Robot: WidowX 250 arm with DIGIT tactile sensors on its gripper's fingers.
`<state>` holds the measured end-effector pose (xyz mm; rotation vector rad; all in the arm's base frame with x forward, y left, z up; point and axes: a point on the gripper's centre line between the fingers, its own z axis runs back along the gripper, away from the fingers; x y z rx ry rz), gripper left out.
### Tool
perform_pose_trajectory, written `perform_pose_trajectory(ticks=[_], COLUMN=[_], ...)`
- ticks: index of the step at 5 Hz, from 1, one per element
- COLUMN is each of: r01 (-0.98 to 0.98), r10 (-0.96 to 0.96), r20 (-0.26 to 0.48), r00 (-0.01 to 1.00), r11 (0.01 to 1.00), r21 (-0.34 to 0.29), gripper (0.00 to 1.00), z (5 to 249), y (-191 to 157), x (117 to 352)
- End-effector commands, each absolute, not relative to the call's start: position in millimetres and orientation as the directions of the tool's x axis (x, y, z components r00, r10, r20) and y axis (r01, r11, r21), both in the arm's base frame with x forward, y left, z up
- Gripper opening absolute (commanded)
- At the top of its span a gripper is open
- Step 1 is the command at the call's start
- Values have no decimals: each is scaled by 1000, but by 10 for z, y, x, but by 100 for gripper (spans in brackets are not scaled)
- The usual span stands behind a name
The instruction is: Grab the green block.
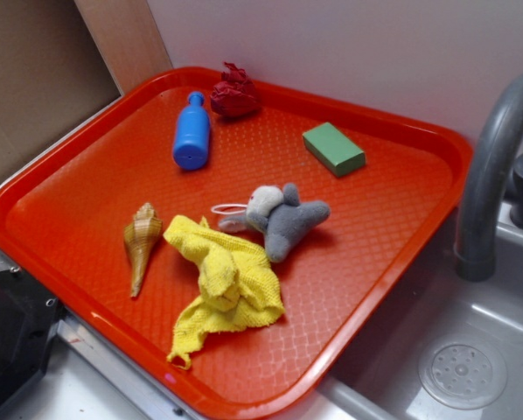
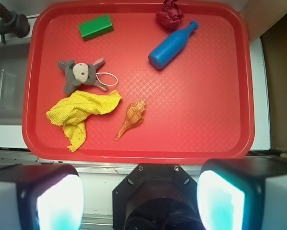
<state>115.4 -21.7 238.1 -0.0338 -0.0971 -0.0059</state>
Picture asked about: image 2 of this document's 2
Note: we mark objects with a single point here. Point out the grey plush donkey toy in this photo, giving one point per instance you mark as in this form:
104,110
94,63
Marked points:
81,73

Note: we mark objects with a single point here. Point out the crumpled dark red cloth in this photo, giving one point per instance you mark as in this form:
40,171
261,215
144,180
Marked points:
170,15

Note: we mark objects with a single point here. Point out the grey toy sink basin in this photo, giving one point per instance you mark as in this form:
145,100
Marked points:
13,64

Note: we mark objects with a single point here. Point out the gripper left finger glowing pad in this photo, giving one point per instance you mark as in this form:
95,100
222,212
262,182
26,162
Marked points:
40,197

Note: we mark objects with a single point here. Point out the yellow crumpled cloth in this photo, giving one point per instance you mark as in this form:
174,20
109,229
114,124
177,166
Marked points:
71,112

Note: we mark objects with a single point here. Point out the orange conch shell toy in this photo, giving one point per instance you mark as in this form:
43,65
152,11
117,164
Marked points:
134,117

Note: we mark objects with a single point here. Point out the red plastic tray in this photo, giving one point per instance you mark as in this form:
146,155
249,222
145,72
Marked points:
199,106

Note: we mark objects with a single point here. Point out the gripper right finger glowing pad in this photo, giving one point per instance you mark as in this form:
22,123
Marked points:
243,194

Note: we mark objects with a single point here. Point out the green rectangular block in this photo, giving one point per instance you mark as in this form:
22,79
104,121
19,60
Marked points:
95,27

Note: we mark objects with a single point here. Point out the blue plastic bottle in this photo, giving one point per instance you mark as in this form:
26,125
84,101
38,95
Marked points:
171,46

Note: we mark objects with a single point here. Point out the dark sink faucet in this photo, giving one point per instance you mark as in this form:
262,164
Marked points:
12,23

